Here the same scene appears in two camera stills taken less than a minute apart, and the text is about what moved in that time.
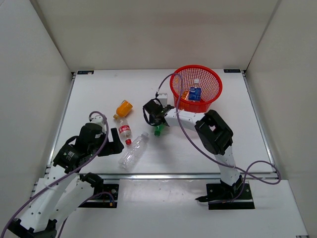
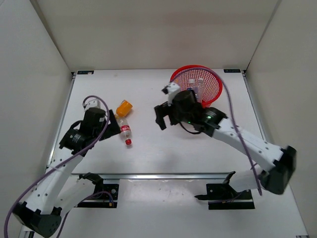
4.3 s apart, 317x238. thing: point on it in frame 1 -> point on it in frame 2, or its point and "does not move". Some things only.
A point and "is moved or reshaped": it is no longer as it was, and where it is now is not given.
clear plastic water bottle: [132, 154] -> [200, 89]
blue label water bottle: [194, 94] is moved or reshaped
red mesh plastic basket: [201, 86] does not move
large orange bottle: [123, 109] does not move
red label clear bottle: [125, 131] does not move
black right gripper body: [153, 120] -> [176, 116]
